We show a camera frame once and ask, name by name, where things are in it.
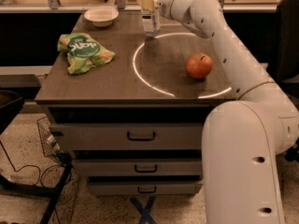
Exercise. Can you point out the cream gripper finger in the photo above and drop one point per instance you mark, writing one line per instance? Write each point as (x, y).
(147, 4)

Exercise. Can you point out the clear plastic water bottle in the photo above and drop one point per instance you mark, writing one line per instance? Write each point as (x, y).
(151, 21)

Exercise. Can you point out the middle grey drawer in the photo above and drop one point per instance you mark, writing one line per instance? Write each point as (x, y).
(138, 167)

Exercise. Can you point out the green snack bag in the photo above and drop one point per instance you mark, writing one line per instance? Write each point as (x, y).
(83, 52)

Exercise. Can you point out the grey drawer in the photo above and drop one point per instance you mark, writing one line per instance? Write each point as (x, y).
(140, 136)
(144, 188)
(138, 167)

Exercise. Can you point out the bottom grey drawer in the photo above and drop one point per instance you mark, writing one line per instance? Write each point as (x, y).
(144, 188)

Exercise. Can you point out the white bowl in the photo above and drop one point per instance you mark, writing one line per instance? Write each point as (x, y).
(101, 16)

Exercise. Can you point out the blue tape cross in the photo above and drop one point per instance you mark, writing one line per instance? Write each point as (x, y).
(144, 211)

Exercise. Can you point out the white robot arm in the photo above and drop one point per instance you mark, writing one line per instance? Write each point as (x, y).
(241, 138)

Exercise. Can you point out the top grey drawer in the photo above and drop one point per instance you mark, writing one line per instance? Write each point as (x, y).
(140, 136)

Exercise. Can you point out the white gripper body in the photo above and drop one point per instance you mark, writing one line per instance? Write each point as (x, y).
(163, 0)

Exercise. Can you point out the wire mesh basket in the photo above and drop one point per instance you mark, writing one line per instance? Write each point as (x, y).
(50, 147)

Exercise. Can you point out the red apple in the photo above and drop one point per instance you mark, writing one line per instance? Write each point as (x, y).
(199, 65)

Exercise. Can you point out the black office chair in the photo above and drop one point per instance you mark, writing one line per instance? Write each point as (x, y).
(284, 65)

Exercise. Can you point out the grey drawer cabinet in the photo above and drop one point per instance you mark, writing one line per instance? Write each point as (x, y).
(145, 83)

